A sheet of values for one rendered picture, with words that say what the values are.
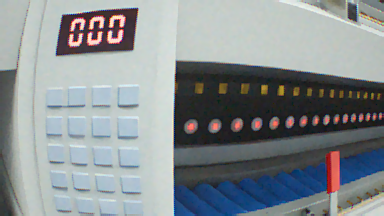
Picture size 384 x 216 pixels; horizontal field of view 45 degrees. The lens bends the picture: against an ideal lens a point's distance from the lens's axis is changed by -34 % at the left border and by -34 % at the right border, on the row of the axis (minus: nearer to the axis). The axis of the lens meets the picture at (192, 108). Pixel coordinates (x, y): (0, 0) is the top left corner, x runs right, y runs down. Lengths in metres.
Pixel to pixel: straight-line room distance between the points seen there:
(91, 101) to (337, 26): 0.18
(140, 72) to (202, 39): 0.04
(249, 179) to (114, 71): 0.25
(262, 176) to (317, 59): 0.18
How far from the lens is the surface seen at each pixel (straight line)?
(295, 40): 0.35
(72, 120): 0.27
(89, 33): 0.27
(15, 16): 0.27
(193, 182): 0.49
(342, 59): 0.39
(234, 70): 0.55
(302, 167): 0.56
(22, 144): 0.27
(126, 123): 0.28
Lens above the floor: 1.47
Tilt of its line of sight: 3 degrees down
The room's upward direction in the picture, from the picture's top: 1 degrees clockwise
